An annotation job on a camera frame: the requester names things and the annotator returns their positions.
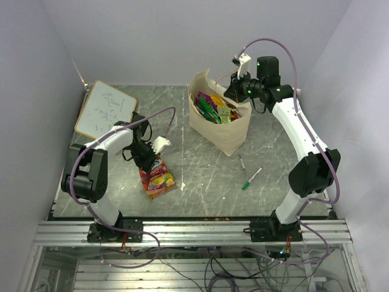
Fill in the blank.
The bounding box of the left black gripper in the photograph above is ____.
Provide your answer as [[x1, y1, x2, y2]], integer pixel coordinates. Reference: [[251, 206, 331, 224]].
[[127, 141, 160, 173]]

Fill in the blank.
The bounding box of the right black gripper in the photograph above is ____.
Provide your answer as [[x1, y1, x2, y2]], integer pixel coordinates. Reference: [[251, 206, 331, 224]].
[[223, 69, 264, 104]]

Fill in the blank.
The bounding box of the yellow M&M's bag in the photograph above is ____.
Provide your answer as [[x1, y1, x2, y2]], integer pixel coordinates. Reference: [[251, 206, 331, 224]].
[[210, 94, 227, 107]]

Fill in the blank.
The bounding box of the light green snack packet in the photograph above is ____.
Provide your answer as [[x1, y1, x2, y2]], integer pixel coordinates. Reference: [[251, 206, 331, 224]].
[[218, 106, 231, 124]]

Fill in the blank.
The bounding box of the purple snack bag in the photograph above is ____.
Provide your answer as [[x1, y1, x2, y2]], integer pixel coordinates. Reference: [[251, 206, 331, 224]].
[[194, 91, 216, 106]]

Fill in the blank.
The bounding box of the orange snack bag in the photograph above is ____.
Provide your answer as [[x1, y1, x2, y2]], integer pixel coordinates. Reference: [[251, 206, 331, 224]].
[[139, 156, 176, 201]]

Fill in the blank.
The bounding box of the green Chuba cassava chips bag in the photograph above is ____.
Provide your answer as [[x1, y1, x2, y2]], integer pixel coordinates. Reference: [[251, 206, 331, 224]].
[[195, 97, 221, 124]]

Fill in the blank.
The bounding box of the beige paper bag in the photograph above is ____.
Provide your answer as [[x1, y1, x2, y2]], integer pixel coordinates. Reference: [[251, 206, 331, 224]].
[[188, 69, 252, 156]]

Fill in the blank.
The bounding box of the red snack packet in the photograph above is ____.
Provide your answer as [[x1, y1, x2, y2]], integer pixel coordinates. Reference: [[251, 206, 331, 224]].
[[228, 104, 241, 121]]

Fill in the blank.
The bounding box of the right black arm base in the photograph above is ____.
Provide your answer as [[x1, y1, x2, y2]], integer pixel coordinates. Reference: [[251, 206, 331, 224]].
[[243, 211, 303, 242]]

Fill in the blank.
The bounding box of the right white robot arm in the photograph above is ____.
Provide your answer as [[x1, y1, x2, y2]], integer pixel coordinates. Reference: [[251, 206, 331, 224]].
[[224, 54, 340, 241]]

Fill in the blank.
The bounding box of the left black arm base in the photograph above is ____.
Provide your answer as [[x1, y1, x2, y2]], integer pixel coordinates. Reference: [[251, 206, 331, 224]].
[[86, 219, 143, 243]]

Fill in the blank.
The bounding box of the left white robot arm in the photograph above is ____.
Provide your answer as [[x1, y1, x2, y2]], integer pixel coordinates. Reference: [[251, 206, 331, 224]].
[[61, 112, 160, 242]]

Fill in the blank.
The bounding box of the yellow framed whiteboard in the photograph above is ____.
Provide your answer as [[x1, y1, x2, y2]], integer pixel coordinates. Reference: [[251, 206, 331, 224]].
[[74, 80, 137, 139]]

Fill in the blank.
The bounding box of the grey ballpoint pen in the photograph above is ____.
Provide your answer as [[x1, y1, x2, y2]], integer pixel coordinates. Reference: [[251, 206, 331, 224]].
[[238, 153, 248, 178]]

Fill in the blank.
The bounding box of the white marker pen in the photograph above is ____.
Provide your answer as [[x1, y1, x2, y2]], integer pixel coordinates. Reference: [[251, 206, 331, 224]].
[[242, 167, 263, 190]]

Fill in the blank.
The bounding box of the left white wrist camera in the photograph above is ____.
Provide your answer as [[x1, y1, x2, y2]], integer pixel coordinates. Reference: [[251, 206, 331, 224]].
[[151, 136, 171, 155]]

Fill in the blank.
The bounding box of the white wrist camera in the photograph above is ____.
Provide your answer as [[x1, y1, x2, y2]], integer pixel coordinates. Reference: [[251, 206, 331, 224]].
[[232, 53, 252, 79], [151, 136, 171, 155]]

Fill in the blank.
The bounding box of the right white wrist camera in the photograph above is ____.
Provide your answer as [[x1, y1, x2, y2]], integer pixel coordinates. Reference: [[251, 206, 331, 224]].
[[232, 53, 252, 79]]

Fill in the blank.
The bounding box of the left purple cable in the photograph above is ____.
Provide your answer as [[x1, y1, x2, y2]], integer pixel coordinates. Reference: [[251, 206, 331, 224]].
[[68, 106, 177, 269]]

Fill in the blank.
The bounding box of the aluminium rail frame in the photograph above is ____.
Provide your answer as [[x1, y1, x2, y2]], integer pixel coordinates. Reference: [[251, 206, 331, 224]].
[[21, 85, 367, 291]]

